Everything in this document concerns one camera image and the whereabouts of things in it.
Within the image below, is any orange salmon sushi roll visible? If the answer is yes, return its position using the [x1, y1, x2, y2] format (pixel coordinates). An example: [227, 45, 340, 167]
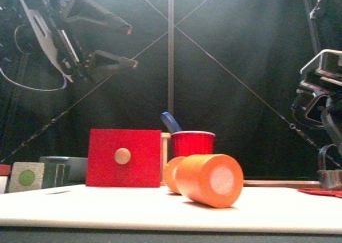
[174, 153, 246, 209]

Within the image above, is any cucumber sushi roll toy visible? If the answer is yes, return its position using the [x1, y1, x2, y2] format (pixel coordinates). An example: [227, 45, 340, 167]
[7, 161, 70, 193]

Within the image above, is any red tuna sushi toy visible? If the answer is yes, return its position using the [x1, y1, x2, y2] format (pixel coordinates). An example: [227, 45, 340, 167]
[0, 164, 12, 195]

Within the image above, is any blue plastic spoon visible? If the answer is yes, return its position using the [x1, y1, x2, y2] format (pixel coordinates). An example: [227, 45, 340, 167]
[159, 111, 183, 134]

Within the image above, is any small metal cup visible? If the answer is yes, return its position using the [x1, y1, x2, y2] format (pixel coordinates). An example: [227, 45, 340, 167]
[317, 168, 342, 190]

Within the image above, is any pink plastic tray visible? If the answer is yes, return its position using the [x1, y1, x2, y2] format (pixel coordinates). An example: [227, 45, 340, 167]
[243, 179, 321, 189]

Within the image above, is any red toy spatula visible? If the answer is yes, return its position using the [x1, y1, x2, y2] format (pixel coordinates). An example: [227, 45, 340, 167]
[297, 187, 342, 199]

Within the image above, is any light wooden box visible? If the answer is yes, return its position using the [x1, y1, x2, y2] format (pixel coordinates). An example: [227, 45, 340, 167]
[159, 132, 174, 185]

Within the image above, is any red plastic cup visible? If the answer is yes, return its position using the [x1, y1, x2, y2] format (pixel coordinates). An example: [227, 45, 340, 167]
[170, 130, 217, 158]

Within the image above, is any red-fronted wooden drawer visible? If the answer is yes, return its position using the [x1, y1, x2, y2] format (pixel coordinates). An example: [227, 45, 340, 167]
[84, 128, 163, 189]

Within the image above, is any light blue bowl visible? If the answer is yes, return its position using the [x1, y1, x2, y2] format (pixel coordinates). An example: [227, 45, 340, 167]
[39, 155, 90, 185]

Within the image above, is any orange toy carrot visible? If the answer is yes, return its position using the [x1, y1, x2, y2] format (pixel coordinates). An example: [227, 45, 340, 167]
[162, 155, 189, 196]

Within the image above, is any white cutting board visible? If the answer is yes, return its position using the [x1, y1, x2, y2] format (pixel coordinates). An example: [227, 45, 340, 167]
[0, 183, 342, 236]

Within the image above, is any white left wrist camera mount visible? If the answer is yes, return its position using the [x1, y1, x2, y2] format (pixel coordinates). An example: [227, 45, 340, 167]
[18, 0, 75, 85]

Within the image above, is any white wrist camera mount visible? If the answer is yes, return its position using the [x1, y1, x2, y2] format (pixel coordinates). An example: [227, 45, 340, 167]
[300, 48, 342, 88]
[18, 0, 75, 85]

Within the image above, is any thin diagonal brace wire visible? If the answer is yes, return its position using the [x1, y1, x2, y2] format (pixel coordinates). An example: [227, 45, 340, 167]
[0, 0, 225, 163]
[130, 0, 342, 170]

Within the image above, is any grey vertical frame post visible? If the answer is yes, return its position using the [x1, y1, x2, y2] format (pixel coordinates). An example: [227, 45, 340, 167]
[167, 0, 177, 115]

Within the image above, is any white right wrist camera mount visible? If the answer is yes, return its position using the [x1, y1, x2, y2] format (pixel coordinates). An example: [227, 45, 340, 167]
[300, 48, 342, 88]

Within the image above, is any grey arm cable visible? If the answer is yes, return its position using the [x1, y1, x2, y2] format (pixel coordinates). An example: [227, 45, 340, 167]
[0, 66, 70, 93]

